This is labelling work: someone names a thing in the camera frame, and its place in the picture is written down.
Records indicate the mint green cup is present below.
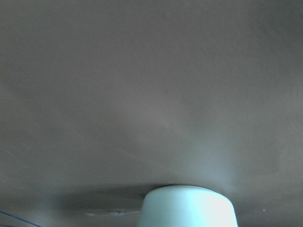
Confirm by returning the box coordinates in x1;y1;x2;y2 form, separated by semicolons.
137;185;238;227

